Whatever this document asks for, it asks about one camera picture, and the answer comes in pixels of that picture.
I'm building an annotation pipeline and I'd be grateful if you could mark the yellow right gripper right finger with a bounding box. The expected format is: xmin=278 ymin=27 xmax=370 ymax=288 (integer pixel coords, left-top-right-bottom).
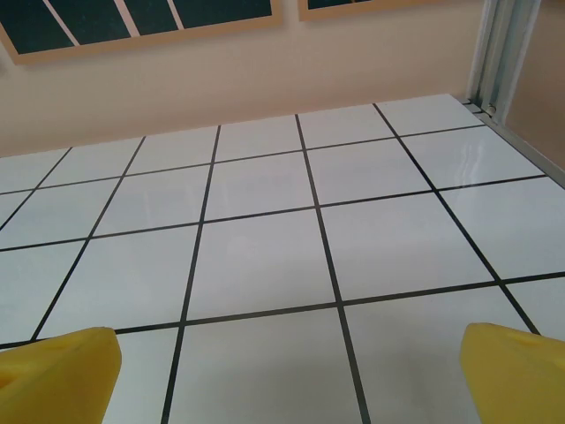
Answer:
xmin=459 ymin=322 xmax=565 ymax=424

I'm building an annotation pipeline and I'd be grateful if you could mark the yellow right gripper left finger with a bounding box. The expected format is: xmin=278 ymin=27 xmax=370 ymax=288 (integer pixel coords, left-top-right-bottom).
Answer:
xmin=0 ymin=325 xmax=123 ymax=424

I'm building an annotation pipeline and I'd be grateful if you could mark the aluminium side rail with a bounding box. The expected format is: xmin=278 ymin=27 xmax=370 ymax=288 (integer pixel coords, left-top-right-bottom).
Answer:
xmin=465 ymin=100 xmax=565 ymax=178

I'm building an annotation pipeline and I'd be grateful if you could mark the aluminium corner post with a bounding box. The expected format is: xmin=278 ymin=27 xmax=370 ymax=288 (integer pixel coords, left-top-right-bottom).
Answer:
xmin=463 ymin=0 xmax=545 ymax=117

